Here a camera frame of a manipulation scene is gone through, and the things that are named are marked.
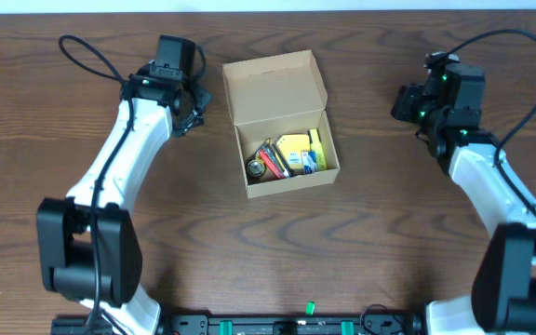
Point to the red black stapler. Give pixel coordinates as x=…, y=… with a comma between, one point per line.
x=271, y=159

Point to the blue white staples box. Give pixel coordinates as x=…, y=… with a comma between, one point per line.
x=309, y=162

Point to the yellow sticky note pad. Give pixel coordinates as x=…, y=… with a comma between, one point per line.
x=291, y=147

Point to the cardboard box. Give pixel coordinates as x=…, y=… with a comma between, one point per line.
x=275, y=96

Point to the yellow highlighter marker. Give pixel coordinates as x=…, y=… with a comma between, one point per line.
x=317, y=148

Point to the black mounting rail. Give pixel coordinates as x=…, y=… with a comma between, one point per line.
x=378, y=322

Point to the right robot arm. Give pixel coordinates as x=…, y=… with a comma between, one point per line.
x=503, y=296

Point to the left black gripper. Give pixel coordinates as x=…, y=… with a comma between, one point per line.
x=187, y=117

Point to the green tape piece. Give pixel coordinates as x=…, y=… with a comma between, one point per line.
x=310, y=308

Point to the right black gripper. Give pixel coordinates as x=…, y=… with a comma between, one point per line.
x=405, y=94

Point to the black yellow correction tape dispenser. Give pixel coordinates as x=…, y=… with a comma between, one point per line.
x=255, y=168

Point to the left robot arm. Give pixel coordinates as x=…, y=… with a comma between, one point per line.
x=88, y=248

